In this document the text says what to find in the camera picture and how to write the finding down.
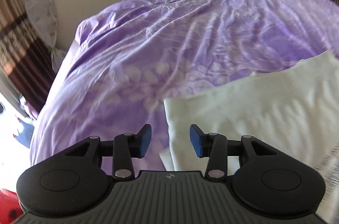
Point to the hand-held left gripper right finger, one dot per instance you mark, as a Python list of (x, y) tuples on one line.
[(196, 140)]

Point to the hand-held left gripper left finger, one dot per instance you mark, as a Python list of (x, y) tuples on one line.
[(144, 140)]

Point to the cloth-covered standing fan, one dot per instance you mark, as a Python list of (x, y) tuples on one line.
[(43, 14)]

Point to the white printed sweatshirt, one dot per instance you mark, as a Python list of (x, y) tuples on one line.
[(264, 107)]

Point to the red plastic object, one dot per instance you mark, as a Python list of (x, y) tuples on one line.
[(9, 208)]

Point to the purple floral blanket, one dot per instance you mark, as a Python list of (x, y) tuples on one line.
[(159, 41)]

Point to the brown patterned curtain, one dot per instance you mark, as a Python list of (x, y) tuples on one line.
[(23, 49)]

